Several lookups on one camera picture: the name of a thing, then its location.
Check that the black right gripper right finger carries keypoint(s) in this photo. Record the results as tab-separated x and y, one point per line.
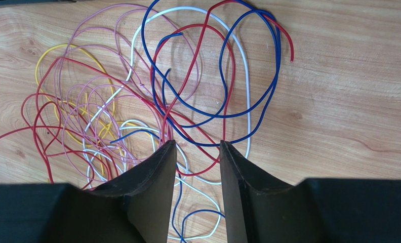
247	192

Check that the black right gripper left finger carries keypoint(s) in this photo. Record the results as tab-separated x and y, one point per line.
142	199

